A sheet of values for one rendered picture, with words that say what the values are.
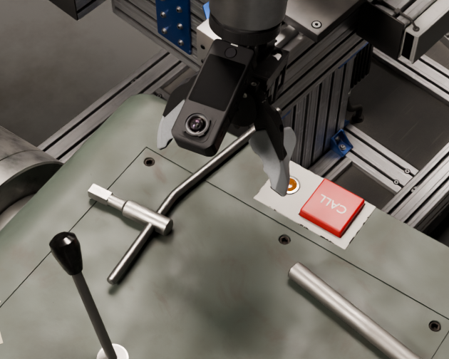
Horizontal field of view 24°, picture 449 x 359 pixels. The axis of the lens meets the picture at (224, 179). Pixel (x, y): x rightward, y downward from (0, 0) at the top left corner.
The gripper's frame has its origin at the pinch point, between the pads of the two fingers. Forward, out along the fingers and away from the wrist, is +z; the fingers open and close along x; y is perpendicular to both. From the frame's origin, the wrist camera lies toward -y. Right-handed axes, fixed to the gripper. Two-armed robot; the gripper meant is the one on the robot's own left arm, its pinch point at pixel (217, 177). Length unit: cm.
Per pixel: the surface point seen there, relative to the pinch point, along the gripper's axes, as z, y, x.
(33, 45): 111, 139, 115
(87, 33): 108, 150, 103
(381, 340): 14.3, -0.5, -22.1
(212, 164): 11.4, 13.6, 6.0
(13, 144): 19.1, 11.3, 34.3
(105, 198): 13.4, 3.2, 15.4
